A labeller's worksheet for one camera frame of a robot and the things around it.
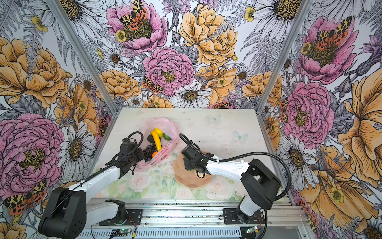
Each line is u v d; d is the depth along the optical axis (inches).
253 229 28.1
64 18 29.4
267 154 18.3
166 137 39.3
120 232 27.9
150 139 39.7
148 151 36.3
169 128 39.5
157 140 38.0
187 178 34.1
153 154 36.2
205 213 30.1
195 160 26.1
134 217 29.2
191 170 30.6
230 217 29.1
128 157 24.6
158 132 40.2
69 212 16.2
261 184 17.4
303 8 28.5
